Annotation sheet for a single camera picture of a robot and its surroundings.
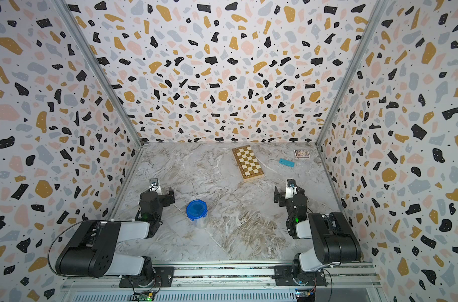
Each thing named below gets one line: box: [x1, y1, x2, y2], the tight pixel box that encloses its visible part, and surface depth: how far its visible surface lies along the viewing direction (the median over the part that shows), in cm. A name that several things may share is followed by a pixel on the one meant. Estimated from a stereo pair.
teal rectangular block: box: [278, 157, 296, 168], surface depth 115 cm
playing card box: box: [293, 149, 311, 159], surface depth 119 cm
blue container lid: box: [186, 198, 209, 221], surface depth 81 cm
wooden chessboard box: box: [231, 144, 265, 182], surface depth 111 cm
